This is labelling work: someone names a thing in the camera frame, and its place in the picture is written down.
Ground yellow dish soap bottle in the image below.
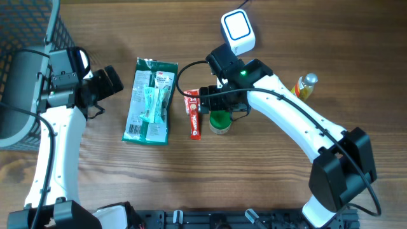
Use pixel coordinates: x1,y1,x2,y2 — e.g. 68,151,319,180
291,73,318,102

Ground green lid white jar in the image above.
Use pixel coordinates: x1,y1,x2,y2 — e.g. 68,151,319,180
209,111,231,134

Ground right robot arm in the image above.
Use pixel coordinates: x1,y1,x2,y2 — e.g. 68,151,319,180
200,44,377,228

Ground green white plastic package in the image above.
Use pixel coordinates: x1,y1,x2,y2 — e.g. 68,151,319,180
122,58,178,145

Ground red Nescafe coffee stick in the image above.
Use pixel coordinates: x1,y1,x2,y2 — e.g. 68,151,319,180
184,89,201,140

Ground white barcode scanner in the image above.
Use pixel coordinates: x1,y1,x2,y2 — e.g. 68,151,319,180
221,9,256,56

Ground dark grey plastic basket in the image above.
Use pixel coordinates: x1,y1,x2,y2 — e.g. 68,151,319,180
1,0,75,151

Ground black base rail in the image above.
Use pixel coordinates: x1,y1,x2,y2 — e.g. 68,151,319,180
133,208,360,229

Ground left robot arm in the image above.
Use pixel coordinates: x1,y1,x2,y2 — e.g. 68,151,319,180
1,46,142,228

